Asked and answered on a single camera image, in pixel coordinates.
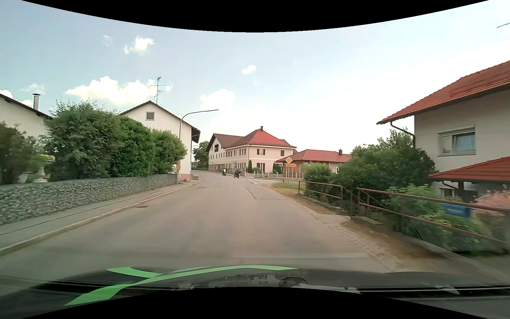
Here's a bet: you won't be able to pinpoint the cream building with red roof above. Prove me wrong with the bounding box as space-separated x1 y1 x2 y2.
206 126 297 174

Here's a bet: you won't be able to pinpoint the dark green tree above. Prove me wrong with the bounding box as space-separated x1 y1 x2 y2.
192 141 210 169

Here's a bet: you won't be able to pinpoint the low red-roofed building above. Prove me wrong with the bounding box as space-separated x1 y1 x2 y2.
275 149 352 178

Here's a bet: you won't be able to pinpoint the grey asphalt road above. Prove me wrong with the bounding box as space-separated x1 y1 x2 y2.
0 170 393 289

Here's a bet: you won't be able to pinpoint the white gabled house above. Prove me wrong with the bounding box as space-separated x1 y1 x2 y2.
119 100 201 182

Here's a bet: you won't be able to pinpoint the car's own bonnet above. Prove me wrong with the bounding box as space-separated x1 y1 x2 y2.
0 264 510 318

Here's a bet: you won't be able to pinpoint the green trees behind railing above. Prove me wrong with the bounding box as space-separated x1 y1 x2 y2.
302 129 436 200

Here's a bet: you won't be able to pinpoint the cobbled gravel strip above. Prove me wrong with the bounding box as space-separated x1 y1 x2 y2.
271 185 508 280

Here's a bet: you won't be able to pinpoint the large green bushes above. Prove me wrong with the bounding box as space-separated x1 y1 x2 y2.
0 100 188 187

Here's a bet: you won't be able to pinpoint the rusty metal railing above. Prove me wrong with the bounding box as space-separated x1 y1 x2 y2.
298 180 508 243

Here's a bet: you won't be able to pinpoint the stone garden urn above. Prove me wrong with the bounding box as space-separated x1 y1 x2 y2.
32 163 50 183

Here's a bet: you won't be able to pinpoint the grey pavement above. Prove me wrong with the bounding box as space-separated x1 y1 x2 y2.
0 179 202 263

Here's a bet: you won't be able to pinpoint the white house with red roof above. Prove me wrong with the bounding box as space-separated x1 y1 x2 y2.
377 50 510 202

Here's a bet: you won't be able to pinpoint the white house with chimney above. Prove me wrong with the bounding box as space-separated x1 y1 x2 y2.
0 82 53 139

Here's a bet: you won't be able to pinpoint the pink flowering bush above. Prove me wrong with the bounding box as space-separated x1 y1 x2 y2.
474 186 510 213

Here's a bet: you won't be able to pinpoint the grey street lamp post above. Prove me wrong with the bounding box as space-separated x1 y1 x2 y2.
177 109 219 183

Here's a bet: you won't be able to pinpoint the grey stone gabion wall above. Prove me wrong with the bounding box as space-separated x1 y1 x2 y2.
0 174 178 232

